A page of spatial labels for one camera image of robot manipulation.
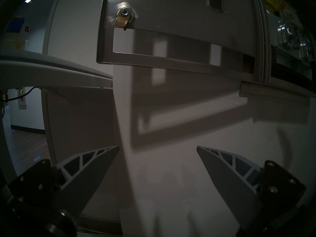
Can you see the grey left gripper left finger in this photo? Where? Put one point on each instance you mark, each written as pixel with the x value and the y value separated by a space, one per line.
pixel 76 182

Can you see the stainless steel dispenser cabinet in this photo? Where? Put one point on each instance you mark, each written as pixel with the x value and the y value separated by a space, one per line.
pixel 284 88

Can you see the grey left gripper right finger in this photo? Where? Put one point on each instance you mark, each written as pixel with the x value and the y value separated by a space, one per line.
pixel 234 187

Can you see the stainless steel dispenser door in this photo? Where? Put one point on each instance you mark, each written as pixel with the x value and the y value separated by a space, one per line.
pixel 185 24

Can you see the chrome dispenser lever mechanism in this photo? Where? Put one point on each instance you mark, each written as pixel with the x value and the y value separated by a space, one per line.
pixel 286 34
pixel 305 47

